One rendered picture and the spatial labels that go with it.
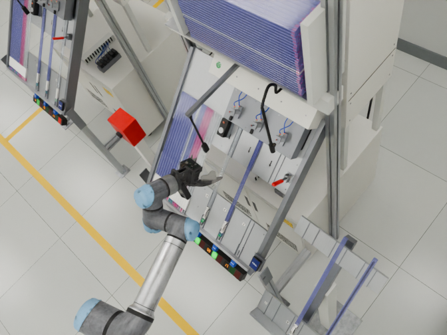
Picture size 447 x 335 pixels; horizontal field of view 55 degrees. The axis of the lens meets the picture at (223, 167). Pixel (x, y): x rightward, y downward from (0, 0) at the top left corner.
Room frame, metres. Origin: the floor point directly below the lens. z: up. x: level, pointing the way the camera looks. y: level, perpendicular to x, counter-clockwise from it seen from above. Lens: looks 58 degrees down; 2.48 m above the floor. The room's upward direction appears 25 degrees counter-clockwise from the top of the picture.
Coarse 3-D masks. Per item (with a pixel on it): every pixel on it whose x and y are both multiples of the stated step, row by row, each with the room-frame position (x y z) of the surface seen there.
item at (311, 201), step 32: (352, 128) 1.04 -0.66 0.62; (224, 160) 1.19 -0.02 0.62; (320, 160) 0.95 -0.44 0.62; (352, 160) 0.88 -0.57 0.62; (224, 192) 1.24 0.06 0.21; (256, 192) 0.94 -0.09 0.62; (320, 192) 0.80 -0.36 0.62; (352, 192) 0.87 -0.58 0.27; (288, 224) 0.77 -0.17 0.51; (320, 224) 0.75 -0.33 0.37
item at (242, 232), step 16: (208, 192) 0.93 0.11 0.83; (192, 208) 0.94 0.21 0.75; (224, 208) 0.83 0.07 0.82; (208, 224) 0.84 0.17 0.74; (240, 224) 0.74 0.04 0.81; (256, 224) 0.70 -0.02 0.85; (224, 240) 0.74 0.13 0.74; (240, 240) 0.69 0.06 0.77; (256, 240) 0.65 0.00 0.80; (240, 256) 0.64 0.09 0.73
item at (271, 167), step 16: (192, 64) 1.36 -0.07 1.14; (208, 64) 1.30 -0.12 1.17; (192, 80) 1.32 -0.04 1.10; (208, 80) 1.26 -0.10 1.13; (192, 96) 1.27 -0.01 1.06; (224, 96) 1.16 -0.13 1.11; (224, 112) 1.11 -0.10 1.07; (224, 144) 1.02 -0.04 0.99; (240, 144) 0.97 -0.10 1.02; (256, 144) 0.92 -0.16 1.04; (240, 160) 0.92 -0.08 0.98; (256, 160) 0.88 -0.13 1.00; (272, 160) 0.83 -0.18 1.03; (288, 160) 0.79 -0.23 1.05; (272, 176) 0.79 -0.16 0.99
